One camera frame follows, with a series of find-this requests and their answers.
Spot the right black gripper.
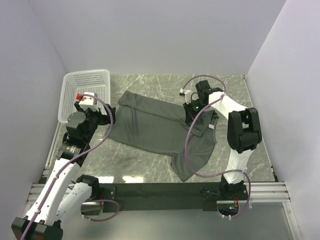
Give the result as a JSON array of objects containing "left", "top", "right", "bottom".
[{"left": 183, "top": 99, "right": 209, "bottom": 125}]

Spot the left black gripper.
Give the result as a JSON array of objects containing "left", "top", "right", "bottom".
[{"left": 74, "top": 101, "right": 115, "bottom": 143}]

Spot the white perforated plastic basket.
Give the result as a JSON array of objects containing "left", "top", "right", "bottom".
[{"left": 57, "top": 68, "right": 112, "bottom": 124}]

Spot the dark grey t shirt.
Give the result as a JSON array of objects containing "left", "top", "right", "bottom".
[{"left": 109, "top": 91, "right": 219, "bottom": 182}]

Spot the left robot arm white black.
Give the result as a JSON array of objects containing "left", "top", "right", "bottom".
[{"left": 11, "top": 100, "right": 116, "bottom": 240}]

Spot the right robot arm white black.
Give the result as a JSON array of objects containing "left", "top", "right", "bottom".
[{"left": 179, "top": 80, "right": 262, "bottom": 200}]

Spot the black base crossbar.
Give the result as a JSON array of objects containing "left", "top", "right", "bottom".
[{"left": 99, "top": 181, "right": 250, "bottom": 216}]

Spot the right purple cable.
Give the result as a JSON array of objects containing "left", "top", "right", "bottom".
[{"left": 181, "top": 74, "right": 251, "bottom": 221}]

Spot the purple cable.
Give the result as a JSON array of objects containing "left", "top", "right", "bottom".
[
  {"left": 19, "top": 96, "right": 121, "bottom": 240},
  {"left": 181, "top": 74, "right": 251, "bottom": 221}
]

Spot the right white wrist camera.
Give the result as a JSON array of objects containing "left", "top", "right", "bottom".
[{"left": 179, "top": 88, "right": 193, "bottom": 104}]

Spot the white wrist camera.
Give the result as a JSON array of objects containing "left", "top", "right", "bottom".
[
  {"left": 76, "top": 92, "right": 99, "bottom": 112},
  {"left": 179, "top": 88, "right": 193, "bottom": 104}
]

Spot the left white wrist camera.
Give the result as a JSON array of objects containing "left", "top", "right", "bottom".
[{"left": 76, "top": 92, "right": 99, "bottom": 112}]

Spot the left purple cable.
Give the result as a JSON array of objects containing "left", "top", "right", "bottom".
[{"left": 19, "top": 96, "right": 121, "bottom": 240}]

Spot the aluminium frame rail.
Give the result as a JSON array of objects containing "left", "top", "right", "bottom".
[{"left": 21, "top": 123, "right": 80, "bottom": 226}]

